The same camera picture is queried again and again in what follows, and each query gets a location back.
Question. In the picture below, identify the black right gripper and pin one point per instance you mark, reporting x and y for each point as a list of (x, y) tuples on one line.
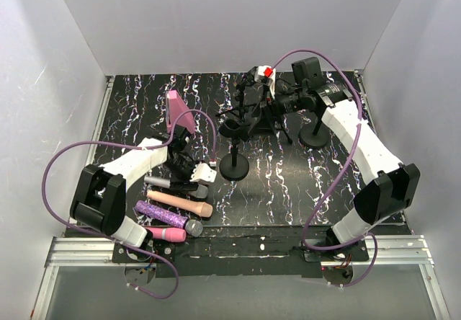
[(265, 126)]

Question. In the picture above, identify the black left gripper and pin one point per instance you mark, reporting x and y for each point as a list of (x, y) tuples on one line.
[(184, 184)]

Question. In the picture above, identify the black tripod microphone stand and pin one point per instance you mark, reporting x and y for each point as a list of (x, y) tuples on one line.
[(276, 124)]

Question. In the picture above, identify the silver microphone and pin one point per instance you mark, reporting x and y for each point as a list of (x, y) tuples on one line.
[(200, 193)]

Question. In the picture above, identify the black tripod shock-mount stand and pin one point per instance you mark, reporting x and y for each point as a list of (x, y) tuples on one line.
[(243, 109)]

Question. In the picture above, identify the beige microphone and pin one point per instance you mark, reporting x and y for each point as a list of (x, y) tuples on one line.
[(202, 209)]

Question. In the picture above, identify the purple glitter microphone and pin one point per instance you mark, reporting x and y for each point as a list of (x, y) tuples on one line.
[(191, 226)]

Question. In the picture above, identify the black round-base stand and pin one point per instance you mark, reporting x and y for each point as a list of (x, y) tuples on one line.
[(315, 134), (234, 166)]

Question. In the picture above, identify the pink plastic microphone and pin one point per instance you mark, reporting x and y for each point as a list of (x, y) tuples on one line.
[(174, 235)]

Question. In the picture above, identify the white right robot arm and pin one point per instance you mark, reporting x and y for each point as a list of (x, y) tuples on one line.
[(389, 184)]

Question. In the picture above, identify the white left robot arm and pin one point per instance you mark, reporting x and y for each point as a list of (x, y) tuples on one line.
[(99, 201)]

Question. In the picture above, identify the pink wedge-shaped box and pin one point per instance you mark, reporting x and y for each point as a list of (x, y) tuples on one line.
[(175, 106)]

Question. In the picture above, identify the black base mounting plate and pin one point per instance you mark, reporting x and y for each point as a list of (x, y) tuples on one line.
[(248, 251)]

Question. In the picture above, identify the aluminium frame rail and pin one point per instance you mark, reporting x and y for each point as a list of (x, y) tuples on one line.
[(77, 249)]

